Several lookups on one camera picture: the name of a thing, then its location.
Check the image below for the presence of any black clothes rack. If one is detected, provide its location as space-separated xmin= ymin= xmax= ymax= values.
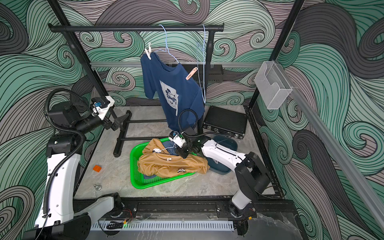
xmin=48 ymin=24 xmax=225 ymax=158

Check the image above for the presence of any orange small cube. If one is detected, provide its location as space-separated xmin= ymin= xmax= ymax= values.
xmin=93 ymin=165 xmax=102 ymax=173

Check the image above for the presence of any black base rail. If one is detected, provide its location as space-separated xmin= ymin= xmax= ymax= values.
xmin=121 ymin=196 xmax=299 ymax=221

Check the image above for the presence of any silver metal bolt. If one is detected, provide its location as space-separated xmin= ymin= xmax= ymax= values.
xmin=94 ymin=185 xmax=102 ymax=191

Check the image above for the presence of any white wire hanger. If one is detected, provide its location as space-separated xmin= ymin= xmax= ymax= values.
xmin=152 ymin=144 xmax=178 ymax=156

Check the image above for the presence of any green plastic basket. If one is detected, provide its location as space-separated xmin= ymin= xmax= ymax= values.
xmin=130 ymin=138 xmax=195 ymax=189

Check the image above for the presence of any dark teal plastic bin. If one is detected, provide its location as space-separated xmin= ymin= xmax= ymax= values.
xmin=207 ymin=136 xmax=238 ymax=175

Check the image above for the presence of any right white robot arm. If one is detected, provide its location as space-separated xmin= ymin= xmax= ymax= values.
xmin=169 ymin=109 xmax=272 ymax=218

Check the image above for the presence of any dark navy t-shirt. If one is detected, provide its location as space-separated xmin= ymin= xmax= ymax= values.
xmin=141 ymin=53 xmax=205 ymax=132

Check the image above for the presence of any black case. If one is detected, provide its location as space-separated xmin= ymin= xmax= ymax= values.
xmin=203 ymin=106 xmax=248 ymax=139

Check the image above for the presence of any light blue wire hanger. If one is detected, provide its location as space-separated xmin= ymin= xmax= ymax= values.
xmin=196 ymin=25 xmax=207 ymax=104

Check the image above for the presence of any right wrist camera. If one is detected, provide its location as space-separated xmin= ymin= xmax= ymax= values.
xmin=169 ymin=131 xmax=186 ymax=148

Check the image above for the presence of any white slotted cable duct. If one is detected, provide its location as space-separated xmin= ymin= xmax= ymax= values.
xmin=91 ymin=220 xmax=235 ymax=232

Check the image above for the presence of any light blue t-shirt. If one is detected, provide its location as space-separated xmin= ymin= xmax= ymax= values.
xmin=144 ymin=141 xmax=178 ymax=180

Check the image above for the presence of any clear mesh wall holder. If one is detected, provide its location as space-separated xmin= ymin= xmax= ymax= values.
xmin=255 ymin=61 xmax=292 ymax=110

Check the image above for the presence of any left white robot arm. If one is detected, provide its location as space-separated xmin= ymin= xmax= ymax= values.
xmin=23 ymin=89 xmax=128 ymax=240

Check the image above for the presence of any tan yellow t-shirt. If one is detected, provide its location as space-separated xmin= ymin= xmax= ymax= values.
xmin=137 ymin=139 xmax=210 ymax=178

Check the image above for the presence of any pink white clothespin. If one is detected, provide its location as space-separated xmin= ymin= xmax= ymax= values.
xmin=186 ymin=67 xmax=198 ymax=80

